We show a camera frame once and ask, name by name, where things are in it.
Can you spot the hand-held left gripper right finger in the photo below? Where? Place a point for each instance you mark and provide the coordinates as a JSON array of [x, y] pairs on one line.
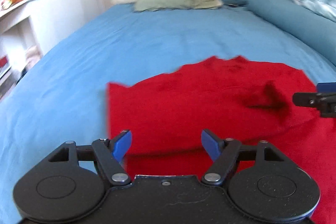
[[210, 144]]

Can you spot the blue bed sheet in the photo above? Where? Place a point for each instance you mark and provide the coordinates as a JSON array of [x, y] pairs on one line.
[[118, 56]]

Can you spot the green patterned pillow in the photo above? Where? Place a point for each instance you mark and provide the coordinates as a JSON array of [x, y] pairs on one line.
[[176, 1]]

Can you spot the red garment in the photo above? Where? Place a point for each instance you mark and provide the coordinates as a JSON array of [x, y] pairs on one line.
[[210, 108]]

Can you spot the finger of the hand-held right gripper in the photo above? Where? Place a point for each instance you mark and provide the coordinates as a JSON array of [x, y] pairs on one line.
[[315, 99]]

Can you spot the white shelf unit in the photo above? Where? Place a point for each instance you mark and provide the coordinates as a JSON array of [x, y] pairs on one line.
[[18, 16]]

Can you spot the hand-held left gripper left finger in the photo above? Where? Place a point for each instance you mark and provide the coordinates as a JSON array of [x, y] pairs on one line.
[[122, 144]]

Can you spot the light blue blanket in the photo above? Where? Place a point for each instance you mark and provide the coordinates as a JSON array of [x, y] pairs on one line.
[[319, 2]]

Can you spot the teal bolster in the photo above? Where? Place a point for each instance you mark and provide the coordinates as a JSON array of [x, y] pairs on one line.
[[291, 19]]

